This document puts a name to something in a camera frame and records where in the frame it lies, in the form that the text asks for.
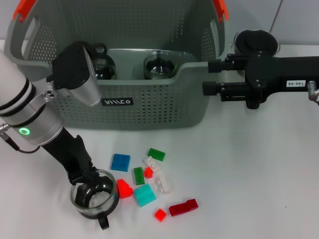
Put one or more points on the narrow green toy brick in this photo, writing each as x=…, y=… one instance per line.
x=139, y=176

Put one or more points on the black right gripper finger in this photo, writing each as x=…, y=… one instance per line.
x=209, y=88
x=214, y=66

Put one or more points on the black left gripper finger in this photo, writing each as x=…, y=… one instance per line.
x=80, y=191
x=97, y=176

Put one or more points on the blue toy brick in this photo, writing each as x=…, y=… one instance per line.
x=120, y=162

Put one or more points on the tiny red toy brick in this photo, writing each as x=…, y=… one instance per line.
x=149, y=172

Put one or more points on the grey perforated storage bin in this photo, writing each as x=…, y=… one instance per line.
x=149, y=109

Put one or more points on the teal toy brick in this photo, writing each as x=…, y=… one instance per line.
x=144, y=195

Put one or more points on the dark red long brick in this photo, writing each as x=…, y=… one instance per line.
x=183, y=207

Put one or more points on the glass jar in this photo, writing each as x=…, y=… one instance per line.
x=104, y=199

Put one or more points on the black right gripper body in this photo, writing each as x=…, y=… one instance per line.
x=274, y=74

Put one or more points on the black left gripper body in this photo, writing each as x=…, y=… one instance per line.
x=69, y=154

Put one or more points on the wide green toy brick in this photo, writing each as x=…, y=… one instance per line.
x=157, y=154

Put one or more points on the glass teacup black sleeve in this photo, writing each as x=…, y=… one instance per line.
x=159, y=68
x=107, y=69

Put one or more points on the orange-red sloped toy brick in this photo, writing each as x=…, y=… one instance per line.
x=124, y=190

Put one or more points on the translucent white toy brick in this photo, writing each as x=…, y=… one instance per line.
x=163, y=184

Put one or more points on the small orange-red square brick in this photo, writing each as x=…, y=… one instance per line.
x=160, y=214

